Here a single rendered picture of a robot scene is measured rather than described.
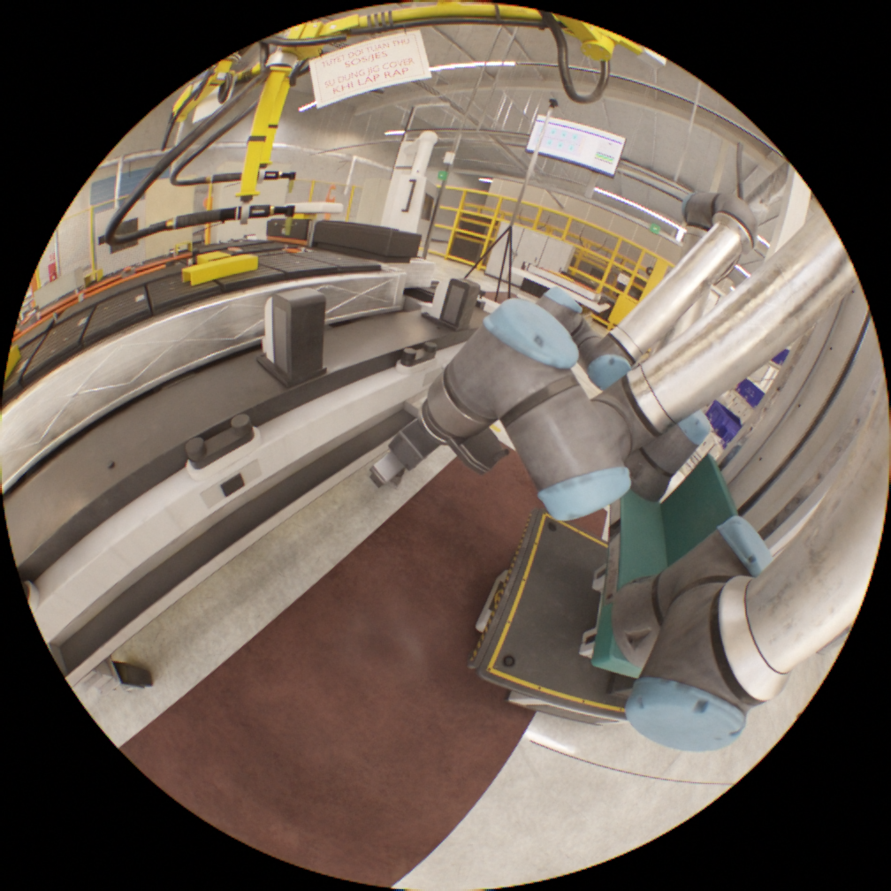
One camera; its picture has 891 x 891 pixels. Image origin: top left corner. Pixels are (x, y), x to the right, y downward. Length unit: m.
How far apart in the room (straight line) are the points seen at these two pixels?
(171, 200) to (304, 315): 5.00
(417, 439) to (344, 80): 1.04
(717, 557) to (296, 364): 0.66
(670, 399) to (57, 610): 0.81
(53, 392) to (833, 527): 0.85
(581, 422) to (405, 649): 1.02
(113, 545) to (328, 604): 0.88
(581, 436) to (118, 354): 0.61
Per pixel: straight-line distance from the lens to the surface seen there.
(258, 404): 0.45
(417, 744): 1.16
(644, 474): 0.85
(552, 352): 0.25
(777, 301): 0.36
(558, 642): 0.99
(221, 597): 1.29
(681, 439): 0.81
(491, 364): 0.27
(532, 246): 9.69
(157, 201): 5.34
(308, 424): 0.46
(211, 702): 1.27
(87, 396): 0.57
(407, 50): 1.11
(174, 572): 0.95
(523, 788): 1.36
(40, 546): 0.51
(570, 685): 1.00
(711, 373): 0.35
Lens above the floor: 1.13
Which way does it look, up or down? 41 degrees down
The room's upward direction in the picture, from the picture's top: 19 degrees clockwise
